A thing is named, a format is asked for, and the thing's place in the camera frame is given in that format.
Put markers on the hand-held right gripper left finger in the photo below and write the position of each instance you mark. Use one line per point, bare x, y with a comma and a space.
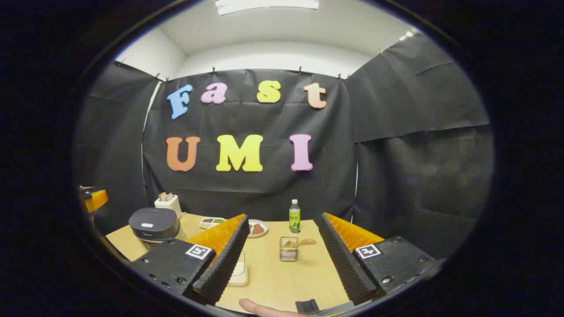
227, 259

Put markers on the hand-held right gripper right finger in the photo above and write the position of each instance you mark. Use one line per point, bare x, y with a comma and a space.
341, 259

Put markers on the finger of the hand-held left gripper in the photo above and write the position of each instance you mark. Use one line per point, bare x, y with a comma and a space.
96, 200

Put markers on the clear box of rice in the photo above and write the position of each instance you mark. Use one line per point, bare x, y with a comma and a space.
240, 275

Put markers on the wooden spoon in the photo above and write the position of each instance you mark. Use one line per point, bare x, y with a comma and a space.
306, 242

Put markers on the metal mesh chopstick holder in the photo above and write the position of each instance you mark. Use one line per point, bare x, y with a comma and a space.
288, 254

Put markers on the black silver rice cooker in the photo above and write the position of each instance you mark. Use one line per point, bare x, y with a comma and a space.
154, 220

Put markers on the white divided bean dish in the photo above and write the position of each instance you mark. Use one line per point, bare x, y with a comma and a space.
211, 221

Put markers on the brown meat piece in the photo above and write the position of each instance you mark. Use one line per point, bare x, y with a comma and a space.
257, 229

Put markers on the white round plate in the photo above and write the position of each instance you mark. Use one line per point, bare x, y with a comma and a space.
265, 232

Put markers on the green drink bottle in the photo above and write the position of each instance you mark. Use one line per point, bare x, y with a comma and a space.
294, 218

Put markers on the white toaster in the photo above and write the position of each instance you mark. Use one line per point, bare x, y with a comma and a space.
169, 204

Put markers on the black backdrop cloth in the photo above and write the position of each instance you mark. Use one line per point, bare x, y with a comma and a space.
264, 189

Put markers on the small ceiling light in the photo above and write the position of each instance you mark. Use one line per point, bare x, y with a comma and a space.
407, 35

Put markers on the long ceiling light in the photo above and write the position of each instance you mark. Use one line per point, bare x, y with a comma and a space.
264, 5

